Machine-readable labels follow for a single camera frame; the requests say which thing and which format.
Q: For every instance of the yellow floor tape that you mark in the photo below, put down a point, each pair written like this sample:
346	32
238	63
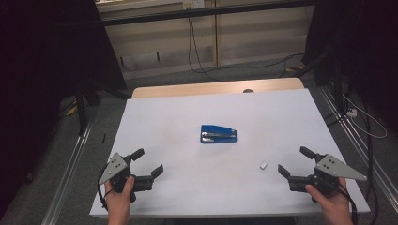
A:
295	68
72	111

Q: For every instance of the dark curtain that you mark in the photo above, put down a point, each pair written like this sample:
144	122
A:
359	47
37	62

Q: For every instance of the blue stapler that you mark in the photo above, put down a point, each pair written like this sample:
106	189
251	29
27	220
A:
219	133

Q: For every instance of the silver staple strip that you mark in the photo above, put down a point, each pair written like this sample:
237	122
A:
263	165

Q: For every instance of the black horizontal frame bar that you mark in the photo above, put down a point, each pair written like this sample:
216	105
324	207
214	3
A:
200	13

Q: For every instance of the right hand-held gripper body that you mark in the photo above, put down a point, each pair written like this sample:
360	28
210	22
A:
331	167

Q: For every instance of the white wall socket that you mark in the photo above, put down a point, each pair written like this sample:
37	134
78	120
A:
193	4

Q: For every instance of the white power plug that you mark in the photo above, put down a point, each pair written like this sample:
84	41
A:
352	112

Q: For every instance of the person's right hand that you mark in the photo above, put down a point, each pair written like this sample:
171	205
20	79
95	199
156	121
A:
336	204

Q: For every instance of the person's left hand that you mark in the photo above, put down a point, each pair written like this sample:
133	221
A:
119	201

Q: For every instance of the white table cover sheet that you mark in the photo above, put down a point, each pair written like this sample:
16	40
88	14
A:
187	175

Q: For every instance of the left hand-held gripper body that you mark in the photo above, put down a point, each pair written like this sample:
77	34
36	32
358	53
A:
113	167

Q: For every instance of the aluminium floor rail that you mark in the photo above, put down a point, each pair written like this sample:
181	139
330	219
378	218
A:
359	146
67	175

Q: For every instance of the small black floor object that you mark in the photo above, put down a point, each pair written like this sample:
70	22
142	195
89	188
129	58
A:
104	138

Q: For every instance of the black metal stand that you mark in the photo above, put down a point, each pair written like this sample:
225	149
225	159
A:
82	106
336	81

